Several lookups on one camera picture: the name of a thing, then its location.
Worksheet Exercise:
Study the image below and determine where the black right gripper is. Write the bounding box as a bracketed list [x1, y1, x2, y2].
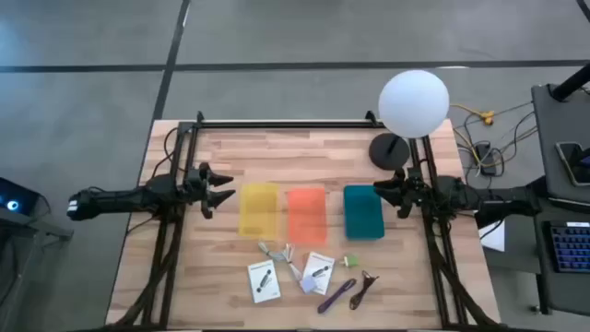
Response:
[372, 166, 429, 220]

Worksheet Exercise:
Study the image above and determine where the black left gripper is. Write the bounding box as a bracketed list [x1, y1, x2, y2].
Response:
[183, 161, 237, 220]

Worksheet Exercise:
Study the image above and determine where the white box green edge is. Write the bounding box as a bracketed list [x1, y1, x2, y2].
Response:
[246, 259, 282, 304]

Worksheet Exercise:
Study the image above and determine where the white cardboard box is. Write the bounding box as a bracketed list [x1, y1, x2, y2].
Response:
[300, 251, 336, 296]

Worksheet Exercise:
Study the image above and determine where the purple cable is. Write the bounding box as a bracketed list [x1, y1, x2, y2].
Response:
[316, 278, 358, 314]

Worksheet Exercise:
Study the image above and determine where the teal plastic bin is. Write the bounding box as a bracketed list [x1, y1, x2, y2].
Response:
[343, 184, 386, 241]

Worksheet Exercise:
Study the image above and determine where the translucent yellow plastic bin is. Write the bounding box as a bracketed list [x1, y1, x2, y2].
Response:
[238, 182, 281, 240]

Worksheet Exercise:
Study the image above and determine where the translucent orange plastic bin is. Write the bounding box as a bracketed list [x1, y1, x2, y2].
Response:
[286, 186, 328, 245]

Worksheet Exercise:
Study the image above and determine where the white globe table lamp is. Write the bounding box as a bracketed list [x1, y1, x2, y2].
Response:
[368, 69, 451, 172]

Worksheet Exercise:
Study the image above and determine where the white paper sheet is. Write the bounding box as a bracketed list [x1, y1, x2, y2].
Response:
[478, 219, 507, 253]

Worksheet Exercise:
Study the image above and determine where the grey side desk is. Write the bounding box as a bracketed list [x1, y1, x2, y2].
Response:
[529, 82, 590, 204]

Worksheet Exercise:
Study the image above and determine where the black smartphone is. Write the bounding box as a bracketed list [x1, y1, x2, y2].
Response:
[555, 141, 590, 188]

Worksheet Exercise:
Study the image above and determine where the backlit black keyboard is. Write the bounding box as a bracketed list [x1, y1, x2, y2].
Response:
[548, 220, 590, 274]

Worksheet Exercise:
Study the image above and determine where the black computer blue light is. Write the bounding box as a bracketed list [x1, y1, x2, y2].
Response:
[0, 177, 41, 216]

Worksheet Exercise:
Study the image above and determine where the black aluminium rig frame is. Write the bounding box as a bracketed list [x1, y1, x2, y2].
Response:
[108, 110, 503, 332]

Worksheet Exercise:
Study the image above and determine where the yellow floor cable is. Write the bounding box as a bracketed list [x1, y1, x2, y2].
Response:
[449, 103, 497, 162]

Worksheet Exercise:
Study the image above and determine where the black floor cable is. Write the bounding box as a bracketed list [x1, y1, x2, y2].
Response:
[454, 99, 540, 176]

